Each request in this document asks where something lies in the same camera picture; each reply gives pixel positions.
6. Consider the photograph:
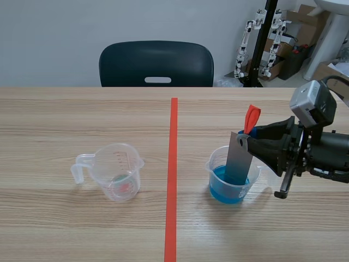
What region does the large brown cardboard box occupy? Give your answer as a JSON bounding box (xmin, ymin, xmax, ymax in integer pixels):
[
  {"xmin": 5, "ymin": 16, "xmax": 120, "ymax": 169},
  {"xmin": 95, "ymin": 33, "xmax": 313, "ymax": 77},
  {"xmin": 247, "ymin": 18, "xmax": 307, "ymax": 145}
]
[{"xmin": 285, "ymin": 3, "xmax": 327, "ymax": 47}]

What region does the grey metal plate orange strip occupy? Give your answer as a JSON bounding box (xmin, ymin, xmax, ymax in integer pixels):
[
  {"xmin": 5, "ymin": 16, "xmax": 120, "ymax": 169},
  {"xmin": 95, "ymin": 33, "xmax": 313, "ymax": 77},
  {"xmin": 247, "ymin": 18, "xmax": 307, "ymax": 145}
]
[{"xmin": 224, "ymin": 104, "xmax": 262, "ymax": 186}]

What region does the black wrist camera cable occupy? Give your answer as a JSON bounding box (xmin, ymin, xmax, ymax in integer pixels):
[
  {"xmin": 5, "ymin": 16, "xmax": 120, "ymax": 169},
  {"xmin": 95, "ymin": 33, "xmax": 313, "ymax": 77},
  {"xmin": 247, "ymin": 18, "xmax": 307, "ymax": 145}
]
[{"xmin": 321, "ymin": 75, "xmax": 349, "ymax": 108}]

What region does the clear beaker with blue liquid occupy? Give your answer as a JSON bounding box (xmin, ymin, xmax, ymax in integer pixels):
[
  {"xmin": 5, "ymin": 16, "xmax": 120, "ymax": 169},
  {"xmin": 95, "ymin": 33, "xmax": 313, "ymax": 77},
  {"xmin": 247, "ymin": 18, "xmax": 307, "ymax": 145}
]
[{"xmin": 204, "ymin": 145, "xmax": 279, "ymax": 205}]

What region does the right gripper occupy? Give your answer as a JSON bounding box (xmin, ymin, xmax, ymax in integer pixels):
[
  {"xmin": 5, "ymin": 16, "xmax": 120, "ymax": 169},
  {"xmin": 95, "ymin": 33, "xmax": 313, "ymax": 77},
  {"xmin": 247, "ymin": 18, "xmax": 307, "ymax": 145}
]
[{"xmin": 236, "ymin": 116, "xmax": 324, "ymax": 199}]

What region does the black metal rail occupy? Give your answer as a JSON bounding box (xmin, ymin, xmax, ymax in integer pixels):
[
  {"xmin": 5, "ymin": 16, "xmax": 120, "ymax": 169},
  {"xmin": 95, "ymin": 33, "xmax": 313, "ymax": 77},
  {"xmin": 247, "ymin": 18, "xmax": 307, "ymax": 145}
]
[{"xmin": 243, "ymin": 0, "xmax": 278, "ymax": 88}]

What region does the black case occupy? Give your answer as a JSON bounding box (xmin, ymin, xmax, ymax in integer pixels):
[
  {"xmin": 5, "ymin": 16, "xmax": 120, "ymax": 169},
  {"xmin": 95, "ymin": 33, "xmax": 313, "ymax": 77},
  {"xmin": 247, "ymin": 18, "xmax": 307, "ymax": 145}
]
[{"xmin": 277, "ymin": 45, "xmax": 314, "ymax": 81}]

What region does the dark blue chair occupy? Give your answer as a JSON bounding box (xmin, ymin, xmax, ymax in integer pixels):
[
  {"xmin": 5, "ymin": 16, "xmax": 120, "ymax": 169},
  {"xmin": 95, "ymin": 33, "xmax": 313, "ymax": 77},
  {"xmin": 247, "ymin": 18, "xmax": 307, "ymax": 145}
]
[{"xmin": 98, "ymin": 40, "xmax": 214, "ymax": 88}]

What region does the clear plastic bag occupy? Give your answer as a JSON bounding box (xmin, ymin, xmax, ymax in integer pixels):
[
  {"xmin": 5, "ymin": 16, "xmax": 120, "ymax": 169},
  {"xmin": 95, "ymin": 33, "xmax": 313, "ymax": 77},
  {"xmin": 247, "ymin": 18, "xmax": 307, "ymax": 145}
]
[{"xmin": 214, "ymin": 73, "xmax": 244, "ymax": 88}]

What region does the open brown cardboard box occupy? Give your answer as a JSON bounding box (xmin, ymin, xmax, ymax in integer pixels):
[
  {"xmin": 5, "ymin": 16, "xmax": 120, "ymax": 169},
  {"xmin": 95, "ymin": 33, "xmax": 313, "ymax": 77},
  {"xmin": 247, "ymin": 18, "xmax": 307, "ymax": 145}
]
[{"xmin": 312, "ymin": 61, "xmax": 349, "ymax": 82}]

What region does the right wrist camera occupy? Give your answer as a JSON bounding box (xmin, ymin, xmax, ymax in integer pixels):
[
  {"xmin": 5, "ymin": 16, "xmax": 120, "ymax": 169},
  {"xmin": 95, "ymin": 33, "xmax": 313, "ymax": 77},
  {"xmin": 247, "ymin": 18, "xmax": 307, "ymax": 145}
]
[{"xmin": 289, "ymin": 80, "xmax": 338, "ymax": 129}]

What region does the small brown cardboard box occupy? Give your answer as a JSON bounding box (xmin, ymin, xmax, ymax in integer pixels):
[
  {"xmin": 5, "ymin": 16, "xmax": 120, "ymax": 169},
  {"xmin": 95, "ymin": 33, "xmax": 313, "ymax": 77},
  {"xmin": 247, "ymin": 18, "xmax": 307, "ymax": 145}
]
[{"xmin": 263, "ymin": 37, "xmax": 294, "ymax": 61}]

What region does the empty clear plastic beaker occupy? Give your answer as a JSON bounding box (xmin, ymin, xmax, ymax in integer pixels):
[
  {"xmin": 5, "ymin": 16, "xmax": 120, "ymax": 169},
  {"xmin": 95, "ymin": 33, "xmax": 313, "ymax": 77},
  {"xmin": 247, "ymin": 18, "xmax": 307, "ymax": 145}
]
[{"xmin": 70, "ymin": 142, "xmax": 145, "ymax": 203}]

